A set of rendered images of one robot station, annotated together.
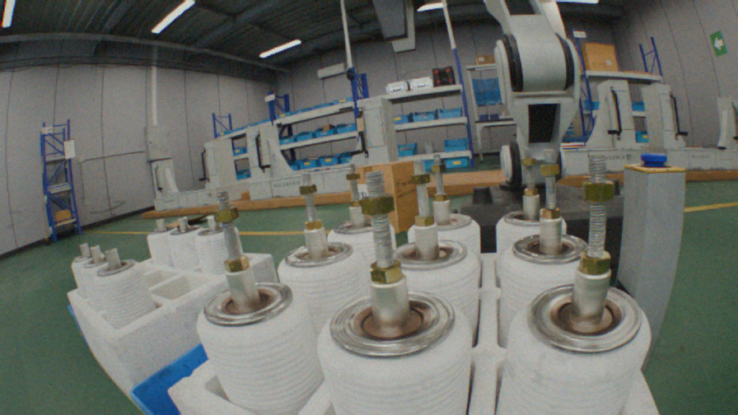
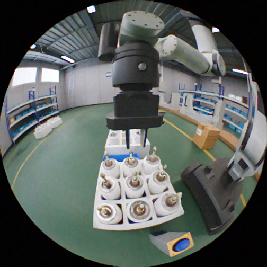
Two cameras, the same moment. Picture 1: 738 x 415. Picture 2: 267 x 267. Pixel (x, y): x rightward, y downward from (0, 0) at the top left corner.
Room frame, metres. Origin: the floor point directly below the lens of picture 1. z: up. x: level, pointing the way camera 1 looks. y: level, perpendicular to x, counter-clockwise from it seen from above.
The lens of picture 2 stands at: (0.18, -0.18, 0.57)
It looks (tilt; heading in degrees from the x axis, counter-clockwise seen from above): 28 degrees down; 60
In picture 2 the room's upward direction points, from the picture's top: straight up
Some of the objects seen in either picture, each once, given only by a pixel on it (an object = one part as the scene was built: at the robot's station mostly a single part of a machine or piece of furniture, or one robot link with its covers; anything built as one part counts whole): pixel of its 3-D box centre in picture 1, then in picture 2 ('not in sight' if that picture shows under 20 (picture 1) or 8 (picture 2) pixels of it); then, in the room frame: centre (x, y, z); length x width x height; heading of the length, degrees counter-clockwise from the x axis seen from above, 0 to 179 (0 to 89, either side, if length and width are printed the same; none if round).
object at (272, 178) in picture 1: (319, 151); (202, 108); (2.84, 0.38, 0.45); 1.45 x 0.57 x 0.74; 68
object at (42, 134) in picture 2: not in sight; (43, 131); (-1.29, 1.83, 0.09); 0.39 x 0.39 x 0.18; 75
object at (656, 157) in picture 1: (654, 161); (182, 245); (0.23, -0.35, 0.32); 0.04 x 0.04 x 0.02
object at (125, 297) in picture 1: (134, 320); (114, 143); (0.32, 0.40, 0.16); 0.10 x 0.10 x 0.18
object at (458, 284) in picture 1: (432, 333); (134, 189); (0.27, -0.05, 0.16); 0.10 x 0.10 x 0.18
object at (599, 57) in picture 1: (595, 60); not in sight; (3.85, -4.18, 1.70); 0.72 x 0.58 x 0.50; 71
